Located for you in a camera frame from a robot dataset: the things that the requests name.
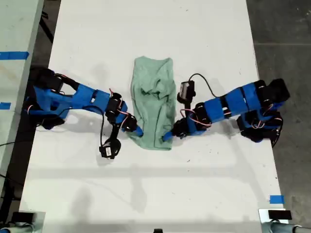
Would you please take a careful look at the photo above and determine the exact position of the black camera box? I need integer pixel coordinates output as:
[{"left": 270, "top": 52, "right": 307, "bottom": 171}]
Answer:
[
  {"left": 98, "top": 138, "right": 122, "bottom": 160},
  {"left": 176, "top": 81, "right": 196, "bottom": 102}
]

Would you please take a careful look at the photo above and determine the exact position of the short black camera stalk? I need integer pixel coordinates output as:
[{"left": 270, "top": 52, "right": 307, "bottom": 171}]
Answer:
[
  {"left": 110, "top": 122, "right": 121, "bottom": 141},
  {"left": 183, "top": 99, "right": 194, "bottom": 115}
]

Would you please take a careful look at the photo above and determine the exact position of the grey tube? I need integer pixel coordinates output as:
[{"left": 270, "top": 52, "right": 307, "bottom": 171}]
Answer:
[
  {"left": 261, "top": 220, "right": 311, "bottom": 233},
  {"left": 0, "top": 224, "right": 35, "bottom": 233}
]

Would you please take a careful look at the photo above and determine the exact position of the white mounting plate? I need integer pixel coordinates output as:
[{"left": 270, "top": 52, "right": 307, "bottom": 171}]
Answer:
[
  {"left": 18, "top": 211, "right": 46, "bottom": 233},
  {"left": 258, "top": 208, "right": 290, "bottom": 233}
]

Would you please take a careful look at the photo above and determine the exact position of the black stand leg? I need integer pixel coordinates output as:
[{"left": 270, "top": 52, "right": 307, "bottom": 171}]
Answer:
[{"left": 38, "top": 3, "right": 55, "bottom": 46}]

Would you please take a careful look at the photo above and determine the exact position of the pale green T-shirt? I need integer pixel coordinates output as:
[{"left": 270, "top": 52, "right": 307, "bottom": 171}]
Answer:
[{"left": 126, "top": 55, "right": 177, "bottom": 151}]

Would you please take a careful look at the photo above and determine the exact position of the black camera cable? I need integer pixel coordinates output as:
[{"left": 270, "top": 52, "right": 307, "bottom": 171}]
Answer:
[
  {"left": 188, "top": 73, "right": 218, "bottom": 98},
  {"left": 82, "top": 104, "right": 105, "bottom": 149}
]

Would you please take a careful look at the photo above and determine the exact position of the pale grey side table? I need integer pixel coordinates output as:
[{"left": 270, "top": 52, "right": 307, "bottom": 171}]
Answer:
[{"left": 0, "top": 0, "right": 46, "bottom": 192}]

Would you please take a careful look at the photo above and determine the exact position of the small black box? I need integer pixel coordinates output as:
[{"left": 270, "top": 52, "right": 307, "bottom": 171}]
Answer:
[
  {"left": 268, "top": 210, "right": 292, "bottom": 220},
  {"left": 11, "top": 212, "right": 35, "bottom": 223}
]

